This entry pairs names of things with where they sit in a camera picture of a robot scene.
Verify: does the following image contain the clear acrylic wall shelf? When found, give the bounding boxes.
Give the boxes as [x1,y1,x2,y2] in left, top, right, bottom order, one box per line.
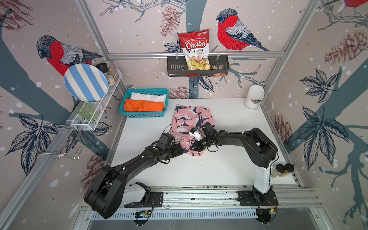
[67,70,122,131]

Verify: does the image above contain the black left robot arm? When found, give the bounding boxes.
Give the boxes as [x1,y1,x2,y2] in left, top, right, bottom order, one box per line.
[84,133,184,219]

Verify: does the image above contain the dark lid spice jar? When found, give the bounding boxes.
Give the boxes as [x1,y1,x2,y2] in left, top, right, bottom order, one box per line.
[96,63,110,76]

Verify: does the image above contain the pink patterned cloth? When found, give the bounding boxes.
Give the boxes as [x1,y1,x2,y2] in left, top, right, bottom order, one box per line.
[171,105,215,157]

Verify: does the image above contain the aluminium frame crossbar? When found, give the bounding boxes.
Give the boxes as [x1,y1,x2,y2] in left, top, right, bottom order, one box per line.
[108,51,287,60]

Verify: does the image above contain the black lid shaker bottle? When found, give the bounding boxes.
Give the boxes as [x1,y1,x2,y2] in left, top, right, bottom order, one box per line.
[271,164,285,178]

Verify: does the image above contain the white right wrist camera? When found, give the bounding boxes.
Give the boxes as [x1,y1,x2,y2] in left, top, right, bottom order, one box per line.
[189,127,203,141]

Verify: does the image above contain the white shorts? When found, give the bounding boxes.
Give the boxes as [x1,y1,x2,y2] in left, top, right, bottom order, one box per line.
[130,92,166,103]

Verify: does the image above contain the orange cloth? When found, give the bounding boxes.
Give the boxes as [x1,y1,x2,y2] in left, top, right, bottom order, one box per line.
[123,99,164,112]

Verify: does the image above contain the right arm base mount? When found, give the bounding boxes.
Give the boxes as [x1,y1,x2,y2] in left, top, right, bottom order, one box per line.
[237,189,279,207]

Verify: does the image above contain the metal wire rack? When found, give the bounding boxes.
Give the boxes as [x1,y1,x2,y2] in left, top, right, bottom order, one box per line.
[29,125,85,161]

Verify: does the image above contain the white mannequin head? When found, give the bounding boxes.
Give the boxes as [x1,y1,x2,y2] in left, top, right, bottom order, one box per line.
[244,85,265,110]

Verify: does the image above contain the beige spice jar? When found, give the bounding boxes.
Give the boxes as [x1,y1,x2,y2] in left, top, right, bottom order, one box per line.
[105,61,117,86]

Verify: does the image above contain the teal plastic basket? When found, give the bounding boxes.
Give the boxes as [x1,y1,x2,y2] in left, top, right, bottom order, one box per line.
[119,89,169,118]

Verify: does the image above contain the green glass cup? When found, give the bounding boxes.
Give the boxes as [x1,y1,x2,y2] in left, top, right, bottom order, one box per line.
[74,101,98,121]

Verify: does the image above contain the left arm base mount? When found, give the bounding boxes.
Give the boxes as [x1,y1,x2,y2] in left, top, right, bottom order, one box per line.
[122,182,163,208]

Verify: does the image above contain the blue white striped plate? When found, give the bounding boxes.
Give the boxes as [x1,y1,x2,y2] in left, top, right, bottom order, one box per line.
[64,64,109,102]

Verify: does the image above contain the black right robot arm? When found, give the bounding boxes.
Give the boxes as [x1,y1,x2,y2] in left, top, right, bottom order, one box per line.
[190,123,278,194]

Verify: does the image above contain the black wire hanging basket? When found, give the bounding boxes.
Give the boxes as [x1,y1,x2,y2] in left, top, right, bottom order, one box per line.
[167,55,231,77]

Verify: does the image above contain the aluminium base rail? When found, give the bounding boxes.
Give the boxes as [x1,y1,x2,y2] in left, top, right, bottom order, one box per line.
[86,185,320,209]

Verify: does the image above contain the red Chuba chips bag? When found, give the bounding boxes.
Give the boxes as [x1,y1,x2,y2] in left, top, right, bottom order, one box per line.
[178,29,211,71]

